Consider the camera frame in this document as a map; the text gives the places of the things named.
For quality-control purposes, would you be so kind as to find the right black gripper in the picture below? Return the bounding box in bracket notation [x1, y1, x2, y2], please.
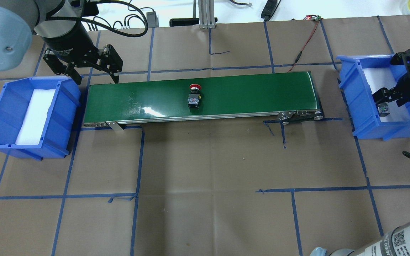
[372, 73, 410, 107]

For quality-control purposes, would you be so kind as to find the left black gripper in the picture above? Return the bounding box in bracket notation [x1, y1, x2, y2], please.
[43, 21, 123, 85]

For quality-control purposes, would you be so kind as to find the yellow push button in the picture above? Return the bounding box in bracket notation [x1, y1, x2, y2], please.
[377, 102, 390, 118]

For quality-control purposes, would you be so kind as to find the red push button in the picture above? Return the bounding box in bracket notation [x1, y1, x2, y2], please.
[187, 83, 201, 109]

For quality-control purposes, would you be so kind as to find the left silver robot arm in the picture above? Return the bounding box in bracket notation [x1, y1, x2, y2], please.
[0, 0, 123, 84]

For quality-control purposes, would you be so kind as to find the right blue plastic bin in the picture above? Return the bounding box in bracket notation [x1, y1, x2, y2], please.
[337, 55, 410, 140]

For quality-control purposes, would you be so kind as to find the blue plastic bin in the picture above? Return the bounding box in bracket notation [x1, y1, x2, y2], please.
[337, 55, 410, 140]
[0, 76, 81, 161]

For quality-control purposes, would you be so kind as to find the white foam pad left bin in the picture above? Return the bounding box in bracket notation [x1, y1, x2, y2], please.
[16, 89, 56, 145]

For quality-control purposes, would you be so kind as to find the black power adapter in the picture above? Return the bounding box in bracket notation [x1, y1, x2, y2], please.
[146, 11, 159, 28]

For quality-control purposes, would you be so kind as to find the green conveyor belt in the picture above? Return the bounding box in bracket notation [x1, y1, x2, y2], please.
[83, 71, 325, 129]

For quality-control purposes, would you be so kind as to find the left blue plastic bin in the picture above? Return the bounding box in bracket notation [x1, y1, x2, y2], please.
[0, 76, 81, 161]

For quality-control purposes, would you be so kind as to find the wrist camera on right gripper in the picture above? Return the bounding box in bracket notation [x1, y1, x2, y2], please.
[389, 49, 410, 68]

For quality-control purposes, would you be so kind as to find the red black wire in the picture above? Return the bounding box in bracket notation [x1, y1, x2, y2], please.
[287, 15, 322, 73]

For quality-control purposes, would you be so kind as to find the aluminium frame post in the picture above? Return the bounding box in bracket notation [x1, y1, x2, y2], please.
[197, 0, 216, 29]

